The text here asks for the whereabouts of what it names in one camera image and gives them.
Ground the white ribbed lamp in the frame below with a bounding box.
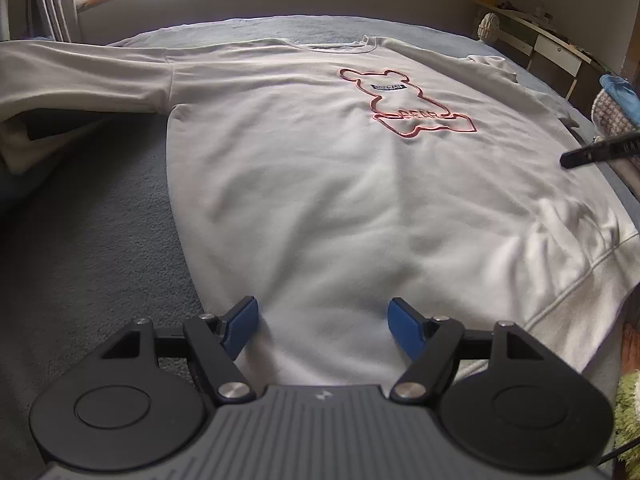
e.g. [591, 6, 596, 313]
[476, 12, 500, 44]

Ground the grey curtain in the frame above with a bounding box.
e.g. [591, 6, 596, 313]
[27, 0, 84, 44]

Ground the white green fluffy sleeve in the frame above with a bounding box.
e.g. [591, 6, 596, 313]
[614, 370, 640, 479]

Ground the blue folded garment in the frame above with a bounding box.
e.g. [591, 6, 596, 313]
[600, 74, 640, 127]

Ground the grey fleece bed blanket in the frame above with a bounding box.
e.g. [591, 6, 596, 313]
[0, 14, 640, 480]

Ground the white wooden desk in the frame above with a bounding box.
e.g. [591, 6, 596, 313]
[473, 0, 610, 116]

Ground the pink tweed folded garment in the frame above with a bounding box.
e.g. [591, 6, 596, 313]
[591, 90, 639, 138]

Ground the black cable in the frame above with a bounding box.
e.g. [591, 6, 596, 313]
[596, 441, 640, 466]

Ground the cream bear hoodie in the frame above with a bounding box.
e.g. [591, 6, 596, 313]
[1, 38, 639, 387]

